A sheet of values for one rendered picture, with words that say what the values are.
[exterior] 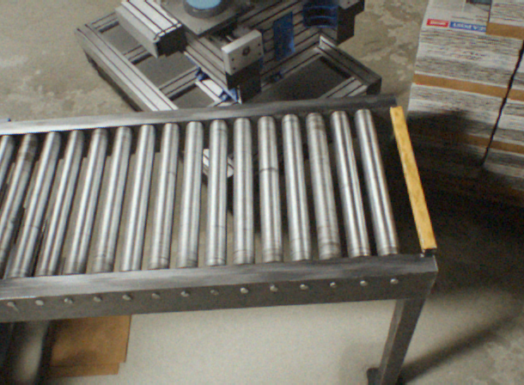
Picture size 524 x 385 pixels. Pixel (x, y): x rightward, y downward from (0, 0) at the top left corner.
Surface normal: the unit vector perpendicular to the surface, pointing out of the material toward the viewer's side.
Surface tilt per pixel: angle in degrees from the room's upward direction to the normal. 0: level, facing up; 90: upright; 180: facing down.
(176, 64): 0
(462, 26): 1
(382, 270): 0
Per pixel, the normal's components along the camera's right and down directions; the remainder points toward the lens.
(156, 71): -0.07, -0.60
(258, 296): 0.03, 0.80
